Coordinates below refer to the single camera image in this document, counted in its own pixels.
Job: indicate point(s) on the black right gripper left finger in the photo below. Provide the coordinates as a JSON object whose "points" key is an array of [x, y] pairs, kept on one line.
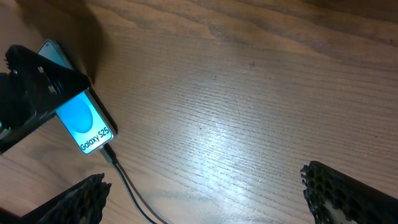
{"points": [[82, 203]]}

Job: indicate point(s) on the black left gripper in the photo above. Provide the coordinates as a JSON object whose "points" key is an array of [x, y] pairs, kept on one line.
{"points": [[31, 92]]}

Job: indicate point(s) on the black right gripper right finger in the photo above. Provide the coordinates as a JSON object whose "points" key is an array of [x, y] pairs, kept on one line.
{"points": [[333, 197]]}

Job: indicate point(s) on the cyan screen Galaxy smartphone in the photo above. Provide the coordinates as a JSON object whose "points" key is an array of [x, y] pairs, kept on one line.
{"points": [[89, 123]]}

